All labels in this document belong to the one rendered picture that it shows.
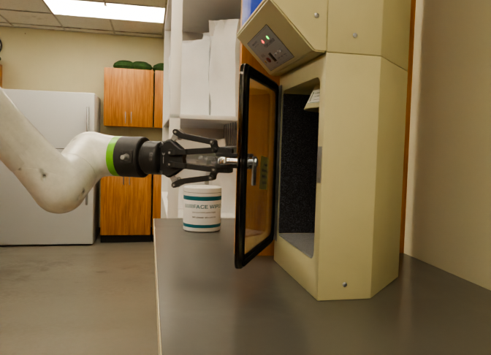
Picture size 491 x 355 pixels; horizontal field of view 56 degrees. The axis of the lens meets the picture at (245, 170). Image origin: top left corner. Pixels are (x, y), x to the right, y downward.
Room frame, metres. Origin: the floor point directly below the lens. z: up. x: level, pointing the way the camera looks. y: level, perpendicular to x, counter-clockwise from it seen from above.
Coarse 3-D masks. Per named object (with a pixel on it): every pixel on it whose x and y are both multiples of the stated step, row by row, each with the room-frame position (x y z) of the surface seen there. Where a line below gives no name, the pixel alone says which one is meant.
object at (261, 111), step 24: (240, 72) 0.88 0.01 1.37; (240, 96) 0.88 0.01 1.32; (264, 96) 1.04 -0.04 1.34; (240, 120) 0.88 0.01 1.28; (264, 120) 1.05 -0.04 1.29; (240, 144) 0.88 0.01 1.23; (264, 144) 1.06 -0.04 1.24; (240, 168) 0.88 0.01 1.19; (264, 168) 1.06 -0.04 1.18; (264, 192) 1.07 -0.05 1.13; (264, 216) 1.08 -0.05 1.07
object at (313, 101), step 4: (316, 88) 1.01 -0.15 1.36; (312, 92) 1.02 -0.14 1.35; (316, 92) 1.00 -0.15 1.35; (312, 96) 1.01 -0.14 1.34; (316, 96) 0.99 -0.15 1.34; (308, 100) 1.02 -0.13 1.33; (312, 100) 1.00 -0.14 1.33; (316, 100) 0.98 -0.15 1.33; (308, 104) 1.01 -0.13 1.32; (312, 104) 0.99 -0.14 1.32; (316, 104) 0.98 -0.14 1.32; (304, 108) 1.03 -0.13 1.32; (308, 108) 1.00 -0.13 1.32; (312, 108) 1.08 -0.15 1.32; (316, 108) 1.09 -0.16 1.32
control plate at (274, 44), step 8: (264, 32) 0.99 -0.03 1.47; (272, 32) 0.96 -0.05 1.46; (256, 40) 1.06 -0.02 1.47; (264, 40) 1.02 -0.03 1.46; (272, 40) 0.99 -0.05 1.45; (280, 40) 0.96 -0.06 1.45; (256, 48) 1.10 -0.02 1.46; (264, 48) 1.06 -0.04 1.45; (272, 48) 1.02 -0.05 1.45; (264, 56) 1.10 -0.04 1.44; (280, 56) 1.02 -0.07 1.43; (288, 56) 0.98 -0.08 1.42; (264, 64) 1.14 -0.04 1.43; (272, 64) 1.10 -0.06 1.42; (280, 64) 1.06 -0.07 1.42
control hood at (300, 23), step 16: (272, 0) 0.85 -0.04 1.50; (288, 0) 0.86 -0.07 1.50; (304, 0) 0.86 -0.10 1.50; (320, 0) 0.87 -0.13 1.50; (256, 16) 0.96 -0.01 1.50; (272, 16) 0.90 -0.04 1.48; (288, 16) 0.86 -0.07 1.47; (304, 16) 0.86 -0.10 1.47; (320, 16) 0.87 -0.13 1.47; (240, 32) 1.11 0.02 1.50; (256, 32) 1.03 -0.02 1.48; (288, 32) 0.90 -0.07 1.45; (304, 32) 0.86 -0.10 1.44; (320, 32) 0.87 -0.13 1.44; (288, 48) 0.96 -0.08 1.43; (304, 48) 0.89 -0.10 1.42; (320, 48) 0.87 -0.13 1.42; (288, 64) 1.03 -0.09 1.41
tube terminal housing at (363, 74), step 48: (336, 0) 0.88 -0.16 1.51; (384, 0) 0.90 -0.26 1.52; (336, 48) 0.88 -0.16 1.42; (384, 48) 0.91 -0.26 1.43; (336, 96) 0.88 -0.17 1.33; (384, 96) 0.92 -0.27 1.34; (336, 144) 0.88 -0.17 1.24; (384, 144) 0.93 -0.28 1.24; (336, 192) 0.88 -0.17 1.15; (384, 192) 0.95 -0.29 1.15; (336, 240) 0.88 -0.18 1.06; (384, 240) 0.96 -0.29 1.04; (336, 288) 0.88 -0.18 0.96
